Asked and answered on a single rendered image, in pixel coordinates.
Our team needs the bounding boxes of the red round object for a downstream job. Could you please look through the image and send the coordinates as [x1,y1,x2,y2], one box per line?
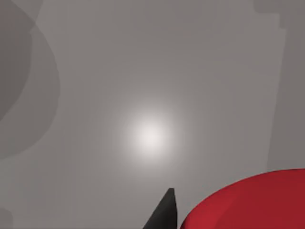
[180,168,305,229]

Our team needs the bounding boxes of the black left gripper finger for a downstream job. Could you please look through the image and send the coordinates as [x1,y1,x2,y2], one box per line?
[142,187,178,229]

